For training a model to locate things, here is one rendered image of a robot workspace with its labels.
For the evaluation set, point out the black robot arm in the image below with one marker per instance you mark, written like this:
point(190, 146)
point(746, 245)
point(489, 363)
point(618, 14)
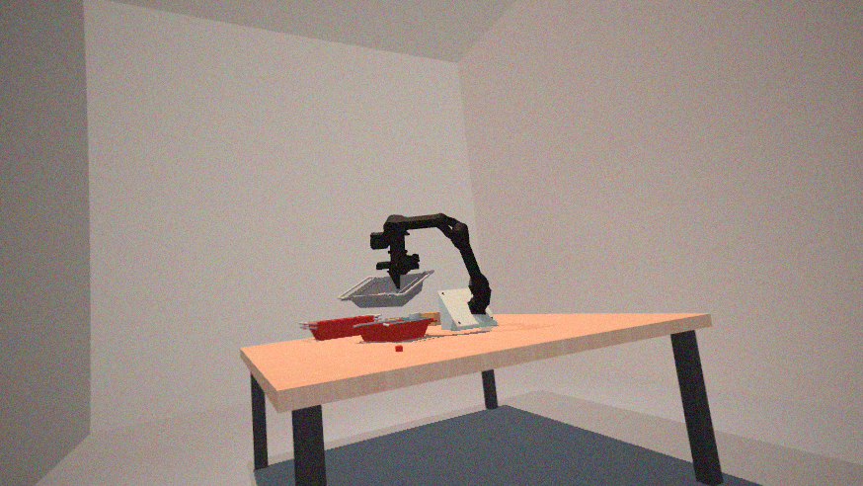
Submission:
point(394, 236)

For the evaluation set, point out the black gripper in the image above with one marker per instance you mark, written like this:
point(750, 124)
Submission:
point(394, 270)

